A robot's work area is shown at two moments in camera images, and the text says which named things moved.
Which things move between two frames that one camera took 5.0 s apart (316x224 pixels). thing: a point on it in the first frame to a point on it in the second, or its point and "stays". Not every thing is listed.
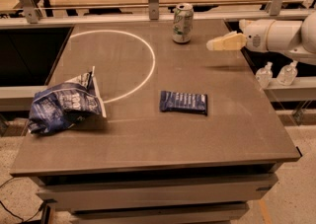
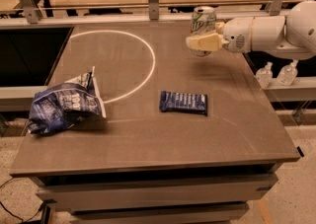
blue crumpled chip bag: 57,108 stays
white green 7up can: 183,23 to 202,23
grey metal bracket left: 33,14 stays
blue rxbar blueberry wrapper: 184,102 stays
